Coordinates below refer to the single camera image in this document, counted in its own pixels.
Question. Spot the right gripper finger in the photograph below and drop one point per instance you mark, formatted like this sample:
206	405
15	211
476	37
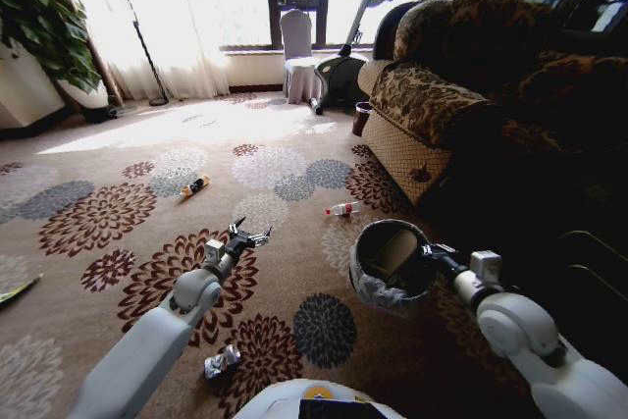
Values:
427	252
444	247

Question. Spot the chair with white cover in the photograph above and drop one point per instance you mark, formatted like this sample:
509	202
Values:
299	66

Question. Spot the crushed silver can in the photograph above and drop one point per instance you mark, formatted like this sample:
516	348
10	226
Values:
222	362

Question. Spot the white sheer curtain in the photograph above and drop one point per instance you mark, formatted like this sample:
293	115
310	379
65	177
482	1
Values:
162	21

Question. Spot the black arched floor lamp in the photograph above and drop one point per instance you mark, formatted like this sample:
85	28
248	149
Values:
147	56

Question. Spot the yellow bottle with black label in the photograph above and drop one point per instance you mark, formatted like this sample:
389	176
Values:
194	186

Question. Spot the grey exercise bike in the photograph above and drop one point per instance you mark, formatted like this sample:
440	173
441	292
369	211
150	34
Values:
343	70

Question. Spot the white plant pot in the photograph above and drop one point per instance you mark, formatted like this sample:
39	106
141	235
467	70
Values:
86	95

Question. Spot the white plastic bin liner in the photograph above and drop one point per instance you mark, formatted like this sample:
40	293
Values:
380	291

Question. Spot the small maroon waste bin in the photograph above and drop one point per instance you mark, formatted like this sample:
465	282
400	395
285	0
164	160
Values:
362	119

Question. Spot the white robot front shell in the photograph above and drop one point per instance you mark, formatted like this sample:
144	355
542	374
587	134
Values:
319	402

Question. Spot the black round trash bin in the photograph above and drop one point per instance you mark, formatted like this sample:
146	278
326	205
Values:
392	262

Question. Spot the green leafy plant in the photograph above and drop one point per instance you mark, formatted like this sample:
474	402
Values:
39	12

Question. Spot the brown patterned sofa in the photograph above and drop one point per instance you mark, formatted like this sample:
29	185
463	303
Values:
490	95

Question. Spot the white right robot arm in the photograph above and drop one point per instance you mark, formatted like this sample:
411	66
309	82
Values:
530	335

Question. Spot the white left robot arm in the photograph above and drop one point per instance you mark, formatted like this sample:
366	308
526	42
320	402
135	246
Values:
147	340

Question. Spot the brown cardboard piece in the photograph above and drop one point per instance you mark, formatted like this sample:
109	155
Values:
397	249

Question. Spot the dark side table gold trim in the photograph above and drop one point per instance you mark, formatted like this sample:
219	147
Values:
593	262

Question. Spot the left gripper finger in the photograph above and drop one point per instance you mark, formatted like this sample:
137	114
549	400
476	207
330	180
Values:
235	228
261	238

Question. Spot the clear bottle with red label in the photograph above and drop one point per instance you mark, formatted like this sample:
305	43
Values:
343	209

